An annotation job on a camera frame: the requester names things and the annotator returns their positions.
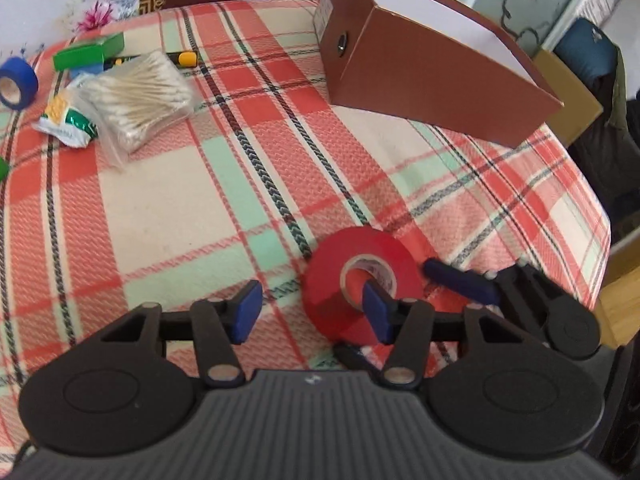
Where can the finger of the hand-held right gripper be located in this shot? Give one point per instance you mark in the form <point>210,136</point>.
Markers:
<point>460,282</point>
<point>357,355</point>

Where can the small green box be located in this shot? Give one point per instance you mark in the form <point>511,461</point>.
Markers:
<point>85,52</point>

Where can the large tan cardboard box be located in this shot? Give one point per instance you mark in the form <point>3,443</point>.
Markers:
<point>570,90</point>

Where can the black marker with yellow band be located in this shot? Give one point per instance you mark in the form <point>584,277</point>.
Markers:
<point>185,59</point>

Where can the brown cardboard shoebox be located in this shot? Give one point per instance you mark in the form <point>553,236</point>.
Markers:
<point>425,75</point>

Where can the blue tape roll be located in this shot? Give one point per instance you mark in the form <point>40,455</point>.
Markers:
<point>22,75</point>

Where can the blue capped marker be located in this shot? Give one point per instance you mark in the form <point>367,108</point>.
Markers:
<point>80,73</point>

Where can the blue chair back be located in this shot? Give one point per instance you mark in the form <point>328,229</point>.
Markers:
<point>585,50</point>

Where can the bag of cotton swabs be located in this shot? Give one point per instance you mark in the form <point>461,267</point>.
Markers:
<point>135,97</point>

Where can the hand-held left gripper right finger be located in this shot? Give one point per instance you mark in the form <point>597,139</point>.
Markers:
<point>377,310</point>

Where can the green and white packet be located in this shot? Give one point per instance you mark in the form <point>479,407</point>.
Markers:
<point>65,122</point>

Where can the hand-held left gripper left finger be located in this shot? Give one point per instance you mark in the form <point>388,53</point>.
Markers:
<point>247,310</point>

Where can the red tape roll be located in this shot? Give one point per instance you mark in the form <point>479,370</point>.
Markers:
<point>327,285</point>

